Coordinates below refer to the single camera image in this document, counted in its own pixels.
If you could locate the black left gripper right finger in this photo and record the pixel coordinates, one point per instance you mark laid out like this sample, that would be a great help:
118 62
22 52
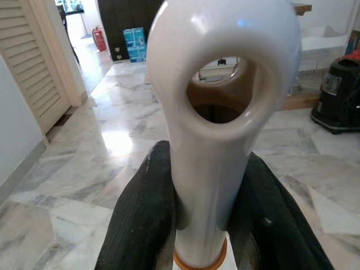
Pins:
270 225

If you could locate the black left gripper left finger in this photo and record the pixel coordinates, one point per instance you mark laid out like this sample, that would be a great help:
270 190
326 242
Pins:
140 213

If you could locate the black vacuum cleaner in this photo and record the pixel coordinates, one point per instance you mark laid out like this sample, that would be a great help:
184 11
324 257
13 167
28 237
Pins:
337 95

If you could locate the blue cardboard box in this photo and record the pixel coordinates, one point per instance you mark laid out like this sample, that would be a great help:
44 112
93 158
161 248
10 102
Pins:
134 36
137 54

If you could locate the red fire extinguisher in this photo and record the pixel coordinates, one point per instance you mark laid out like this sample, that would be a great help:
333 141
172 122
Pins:
99 40

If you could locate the cream louvered door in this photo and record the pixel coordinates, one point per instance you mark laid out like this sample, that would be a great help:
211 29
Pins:
33 62

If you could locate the dark wooden cabinet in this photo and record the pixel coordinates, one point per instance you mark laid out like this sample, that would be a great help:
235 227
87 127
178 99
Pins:
123 17

